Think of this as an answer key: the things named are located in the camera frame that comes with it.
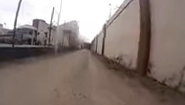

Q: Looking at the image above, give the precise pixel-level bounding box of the brown dirt road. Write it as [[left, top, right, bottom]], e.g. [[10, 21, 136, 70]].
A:
[[0, 39, 185, 105]]

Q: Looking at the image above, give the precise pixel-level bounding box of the street lamp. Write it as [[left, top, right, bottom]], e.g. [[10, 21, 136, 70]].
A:
[[105, 2, 114, 20]]

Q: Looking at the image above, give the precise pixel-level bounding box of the curved dark pole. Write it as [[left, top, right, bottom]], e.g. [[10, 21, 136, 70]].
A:
[[11, 0, 28, 49]]

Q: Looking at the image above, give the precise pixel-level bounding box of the low dark wall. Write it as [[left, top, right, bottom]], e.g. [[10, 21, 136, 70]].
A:
[[0, 40, 57, 74]]

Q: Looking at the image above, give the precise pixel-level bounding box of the pale wall with dark pillars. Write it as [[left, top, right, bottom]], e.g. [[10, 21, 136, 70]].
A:
[[85, 0, 185, 99]]

